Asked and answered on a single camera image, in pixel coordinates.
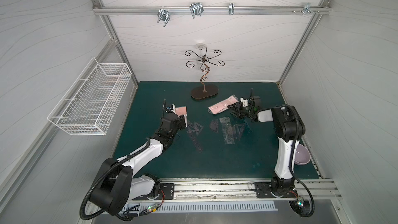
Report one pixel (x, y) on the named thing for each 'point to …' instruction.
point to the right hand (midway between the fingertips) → (229, 107)
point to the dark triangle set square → (194, 127)
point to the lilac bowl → (302, 156)
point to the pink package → (222, 105)
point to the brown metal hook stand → (201, 92)
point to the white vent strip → (206, 206)
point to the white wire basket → (88, 104)
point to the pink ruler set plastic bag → (181, 110)
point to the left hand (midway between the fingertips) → (180, 116)
